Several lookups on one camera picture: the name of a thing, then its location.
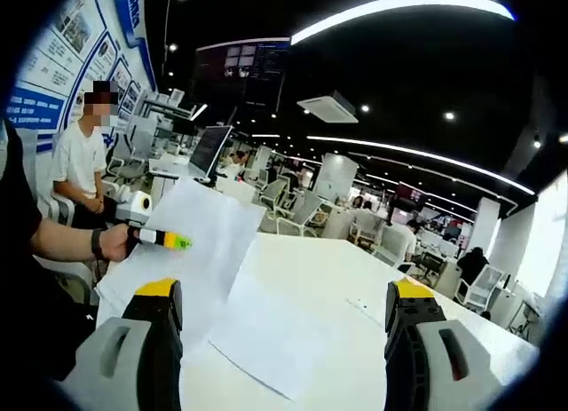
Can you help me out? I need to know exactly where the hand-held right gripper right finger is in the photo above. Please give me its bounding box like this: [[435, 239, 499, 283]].
[[384, 280, 503, 411]]

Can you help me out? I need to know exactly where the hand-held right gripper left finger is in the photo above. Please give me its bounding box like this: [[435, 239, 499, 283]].
[[57, 278, 185, 411]]

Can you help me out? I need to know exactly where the stack of white printing papers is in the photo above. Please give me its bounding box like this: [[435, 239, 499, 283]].
[[95, 178, 267, 354]]

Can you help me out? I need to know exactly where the white printing paper sheet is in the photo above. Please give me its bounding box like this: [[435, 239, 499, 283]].
[[208, 268, 388, 399]]

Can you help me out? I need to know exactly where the person's left hand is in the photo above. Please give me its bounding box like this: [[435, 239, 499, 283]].
[[101, 223, 134, 262]]

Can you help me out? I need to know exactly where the black wristband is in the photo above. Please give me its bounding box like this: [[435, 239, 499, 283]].
[[91, 227, 107, 260]]

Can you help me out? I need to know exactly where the dark computer monitor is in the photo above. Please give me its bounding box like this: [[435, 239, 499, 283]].
[[189, 125, 234, 182]]

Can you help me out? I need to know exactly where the metal shelf rack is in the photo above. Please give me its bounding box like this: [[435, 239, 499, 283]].
[[132, 89, 209, 139]]

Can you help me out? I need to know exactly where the person's black shirt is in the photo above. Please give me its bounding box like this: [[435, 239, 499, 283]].
[[0, 122, 98, 381]]

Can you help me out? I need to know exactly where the group of white office chairs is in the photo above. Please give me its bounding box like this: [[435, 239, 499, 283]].
[[106, 130, 507, 314]]

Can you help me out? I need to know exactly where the large hanging display screen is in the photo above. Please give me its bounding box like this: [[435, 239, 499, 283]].
[[193, 36, 292, 119]]

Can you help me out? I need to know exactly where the thin ceiling light strip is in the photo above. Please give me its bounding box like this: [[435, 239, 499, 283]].
[[305, 134, 537, 197]]

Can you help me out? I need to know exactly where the ceiling air conditioner unit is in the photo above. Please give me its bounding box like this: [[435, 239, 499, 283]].
[[296, 90, 359, 124]]

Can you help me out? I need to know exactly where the long ceiling light strip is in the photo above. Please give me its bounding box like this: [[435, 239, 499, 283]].
[[290, 0, 516, 46]]

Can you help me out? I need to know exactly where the blue and white wall poster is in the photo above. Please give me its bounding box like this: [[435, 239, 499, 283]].
[[4, 0, 159, 154]]

